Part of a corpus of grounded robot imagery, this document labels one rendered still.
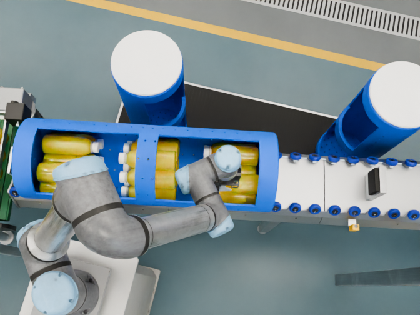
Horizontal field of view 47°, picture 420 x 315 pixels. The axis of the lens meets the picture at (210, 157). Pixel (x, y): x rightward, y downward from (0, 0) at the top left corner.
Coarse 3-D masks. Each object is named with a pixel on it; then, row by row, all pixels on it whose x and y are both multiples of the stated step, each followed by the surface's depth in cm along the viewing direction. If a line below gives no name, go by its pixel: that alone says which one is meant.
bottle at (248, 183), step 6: (246, 174) 169; (252, 174) 169; (240, 180) 166; (246, 180) 167; (252, 180) 167; (228, 186) 167; (234, 186) 166; (240, 186) 166; (246, 186) 166; (252, 186) 166; (234, 192) 168; (240, 192) 168; (246, 192) 168; (252, 192) 168
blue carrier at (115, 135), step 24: (24, 120) 166; (48, 120) 167; (24, 144) 158; (120, 144) 184; (144, 144) 160; (192, 144) 183; (264, 144) 162; (24, 168) 158; (120, 168) 185; (144, 168) 158; (264, 168) 159; (24, 192) 163; (120, 192) 180; (144, 192) 161; (264, 192) 160
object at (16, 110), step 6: (12, 102) 186; (18, 102) 188; (6, 108) 186; (12, 108) 186; (18, 108) 186; (24, 108) 187; (6, 114) 185; (12, 114) 185; (18, 114) 185; (24, 114) 187; (30, 114) 193; (6, 120) 186; (12, 120) 186; (18, 120) 185; (18, 126) 187
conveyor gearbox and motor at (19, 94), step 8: (0, 88) 203; (8, 88) 203; (16, 88) 203; (0, 96) 202; (8, 96) 202; (16, 96) 202; (24, 96) 204; (32, 96) 221; (0, 104) 201; (32, 104) 214; (32, 112) 213
